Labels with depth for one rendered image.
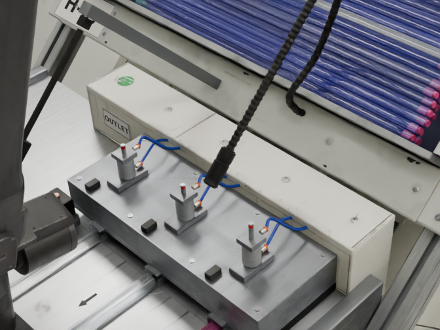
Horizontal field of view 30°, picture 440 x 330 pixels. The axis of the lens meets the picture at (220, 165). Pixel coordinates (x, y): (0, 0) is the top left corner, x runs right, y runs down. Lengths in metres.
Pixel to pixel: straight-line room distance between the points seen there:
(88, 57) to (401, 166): 2.56
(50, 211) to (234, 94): 0.41
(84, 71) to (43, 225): 2.66
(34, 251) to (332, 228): 0.34
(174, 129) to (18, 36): 0.54
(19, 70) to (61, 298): 0.46
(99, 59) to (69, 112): 2.12
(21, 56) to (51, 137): 0.66
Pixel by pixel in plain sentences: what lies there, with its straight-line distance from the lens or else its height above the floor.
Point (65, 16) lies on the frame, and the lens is 1.39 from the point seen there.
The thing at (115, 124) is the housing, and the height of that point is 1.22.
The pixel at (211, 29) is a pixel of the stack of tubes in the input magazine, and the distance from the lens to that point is 1.16.
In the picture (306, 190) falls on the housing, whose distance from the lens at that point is 1.00.
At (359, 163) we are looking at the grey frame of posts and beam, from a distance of 1.03.
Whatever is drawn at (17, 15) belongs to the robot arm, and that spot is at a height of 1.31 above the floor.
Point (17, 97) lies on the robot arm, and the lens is 0.63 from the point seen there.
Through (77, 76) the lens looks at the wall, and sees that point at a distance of 3.46.
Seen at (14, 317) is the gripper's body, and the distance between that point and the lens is 0.86.
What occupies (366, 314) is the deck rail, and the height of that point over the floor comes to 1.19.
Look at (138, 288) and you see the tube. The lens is 0.99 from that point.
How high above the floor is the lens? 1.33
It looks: 4 degrees down
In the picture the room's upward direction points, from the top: 29 degrees clockwise
